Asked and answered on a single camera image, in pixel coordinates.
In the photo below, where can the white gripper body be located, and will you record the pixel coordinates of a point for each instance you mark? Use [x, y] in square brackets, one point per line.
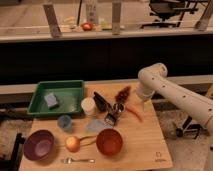
[144, 97]

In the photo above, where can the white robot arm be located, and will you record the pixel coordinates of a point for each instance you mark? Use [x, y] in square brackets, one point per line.
[153, 79]

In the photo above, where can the red bowl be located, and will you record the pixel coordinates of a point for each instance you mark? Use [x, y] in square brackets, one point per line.
[109, 142]

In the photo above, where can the purple bowl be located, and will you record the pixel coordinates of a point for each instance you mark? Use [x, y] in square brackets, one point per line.
[38, 145]

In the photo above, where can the brown pinecone brush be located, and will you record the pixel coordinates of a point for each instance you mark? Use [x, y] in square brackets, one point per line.
[123, 95]

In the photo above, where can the black stand base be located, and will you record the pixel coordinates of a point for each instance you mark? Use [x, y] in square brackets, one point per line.
[187, 126]

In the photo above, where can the white cup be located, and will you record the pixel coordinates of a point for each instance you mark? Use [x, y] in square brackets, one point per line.
[88, 105]

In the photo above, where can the clear plastic lid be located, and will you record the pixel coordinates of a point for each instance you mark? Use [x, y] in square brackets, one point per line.
[95, 126]

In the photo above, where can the gold spoon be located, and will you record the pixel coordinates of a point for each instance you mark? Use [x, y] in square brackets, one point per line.
[87, 140]

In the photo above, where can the blue plastic cup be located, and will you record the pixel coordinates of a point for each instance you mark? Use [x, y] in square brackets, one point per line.
[64, 122]

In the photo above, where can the black office chair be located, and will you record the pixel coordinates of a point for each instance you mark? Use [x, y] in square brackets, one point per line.
[165, 9]

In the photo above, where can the yellow onion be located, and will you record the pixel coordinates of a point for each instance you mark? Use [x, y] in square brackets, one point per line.
[72, 144]

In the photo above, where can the red apple background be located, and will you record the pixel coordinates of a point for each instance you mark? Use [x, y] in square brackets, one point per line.
[87, 26]

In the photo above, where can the green plastic tray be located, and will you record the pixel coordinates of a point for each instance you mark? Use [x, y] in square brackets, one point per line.
[69, 94]

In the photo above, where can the blue sponge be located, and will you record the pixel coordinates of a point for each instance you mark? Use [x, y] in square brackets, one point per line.
[51, 100]

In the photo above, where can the silver fork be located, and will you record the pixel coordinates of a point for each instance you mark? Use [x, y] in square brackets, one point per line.
[70, 160]

